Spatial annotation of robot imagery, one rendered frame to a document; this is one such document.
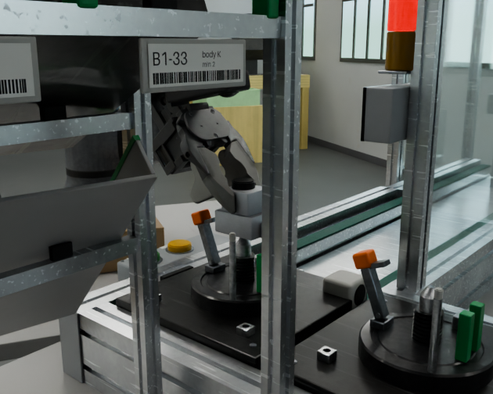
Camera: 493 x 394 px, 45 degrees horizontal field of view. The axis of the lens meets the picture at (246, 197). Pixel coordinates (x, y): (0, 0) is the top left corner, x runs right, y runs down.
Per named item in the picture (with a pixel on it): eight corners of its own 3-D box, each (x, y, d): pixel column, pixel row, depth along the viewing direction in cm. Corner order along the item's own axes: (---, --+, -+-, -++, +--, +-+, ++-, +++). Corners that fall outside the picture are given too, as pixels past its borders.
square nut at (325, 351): (316, 359, 62) (316, 350, 62) (324, 353, 63) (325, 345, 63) (329, 364, 61) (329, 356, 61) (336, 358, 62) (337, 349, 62)
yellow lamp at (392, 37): (377, 69, 78) (379, 31, 77) (395, 69, 82) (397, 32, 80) (413, 71, 75) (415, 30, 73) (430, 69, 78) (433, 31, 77)
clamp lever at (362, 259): (370, 320, 65) (350, 255, 65) (379, 314, 67) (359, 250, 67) (398, 318, 63) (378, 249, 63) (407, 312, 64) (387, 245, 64)
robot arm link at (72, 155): (71, 160, 131) (67, 99, 128) (131, 160, 132) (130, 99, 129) (59, 172, 120) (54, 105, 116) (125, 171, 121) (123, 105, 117)
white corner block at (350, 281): (321, 305, 80) (322, 277, 79) (339, 294, 83) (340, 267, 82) (350, 314, 77) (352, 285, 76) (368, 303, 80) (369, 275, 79)
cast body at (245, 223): (214, 231, 77) (213, 179, 75) (236, 223, 80) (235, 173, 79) (264, 244, 72) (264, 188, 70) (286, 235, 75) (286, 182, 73)
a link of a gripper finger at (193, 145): (221, 182, 76) (199, 127, 79) (228, 174, 75) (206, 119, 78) (191, 182, 73) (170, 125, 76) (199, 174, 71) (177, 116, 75)
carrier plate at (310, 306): (116, 311, 78) (115, 296, 77) (235, 262, 96) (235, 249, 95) (255, 375, 63) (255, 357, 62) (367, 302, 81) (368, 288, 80)
